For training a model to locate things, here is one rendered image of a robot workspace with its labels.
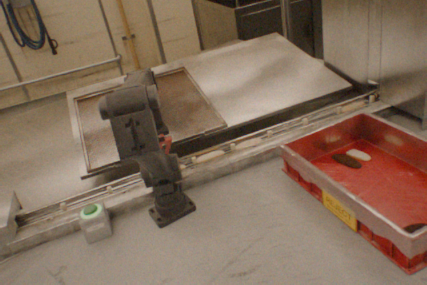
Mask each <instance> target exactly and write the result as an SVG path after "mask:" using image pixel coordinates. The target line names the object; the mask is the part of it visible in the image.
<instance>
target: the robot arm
mask: <svg viewBox="0 0 427 285"><path fill-rule="evenodd" d="M126 75H127V76H126V77H124V82H125V83H124V84H123V86H122V87H119V88H117V89H115V90H114V92H112V93H106V94H105V95H104V96H101V98H100V99H99V100H98V102H97V104H98V105H97V106H98V109H99V114H100V116H101V119H102V120H103V121H105V120H110V123H111V128H112V131H113V136H114V139H115V144H116V147H117V152H118V155H119V159H120V160H122V161H125V160H129V159H131V160H136V161H137V162H139V163H140V165H139V166H140V172H141V177H142V179H143V180H144V183H145V186H146V188H152V189H153V192H154V194H155V197H156V199H155V202H154V203H155V204H154V207H152V208H150V209H149V210H148V212H149V216H150V217H151V219H152V220H153V221H154V222H155V224H157V225H158V227H159V228H164V227H166V226H168V225H169V224H171V223H174V222H176V221H178V220H179V219H181V218H182V217H184V216H186V215H188V214H190V213H192V212H194V211H196V209H197V208H196V205H195V202H194V201H193V200H192V199H191V198H190V197H189V196H188V195H186V194H185V193H184V192H181V191H180V190H179V186H178V184H177V183H175V182H178V181H179V180H182V174H181V168H180V164H179V160H178V156H177V154H169V150H170V147H171V143H172V137H171V136H170V137H166V138H164V136H165V135H169V133H170V132H169V128H168V127H167V126H166V125H165V123H164V122H163V120H162V116H161V111H160V100H159V96H158V92H157V91H158V84H157V79H156V77H155V71H154V70H153V71H152V70H151V68H150V67H148V68H145V69H139V70H135V71H129V72H127V73H126ZM134 122H135V123H136V125H134ZM130 123H131V124H130ZM158 135H159V138H158ZM162 144H166V148H165V154H164V152H163V150H162Z"/></svg>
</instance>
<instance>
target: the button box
mask: <svg viewBox="0 0 427 285"><path fill-rule="evenodd" d="M94 204H99V205H100V206H101V211H100V213H98V215H96V216H94V217H92V218H82V217H81V212H82V210H83V209H84V208H82V209H79V210H78V211H79V225H80V227H81V229H82V232H83V235H84V237H85V239H86V241H87V243H88V245H89V244H90V243H94V242H96V241H99V240H102V239H104V238H108V237H109V236H111V235H113V232H112V229H111V221H110V220H112V217H111V214H110V212H107V210H106V207H105V204H104V203H103V201H101V202H97V203H94ZM85 208H86V206H85Z"/></svg>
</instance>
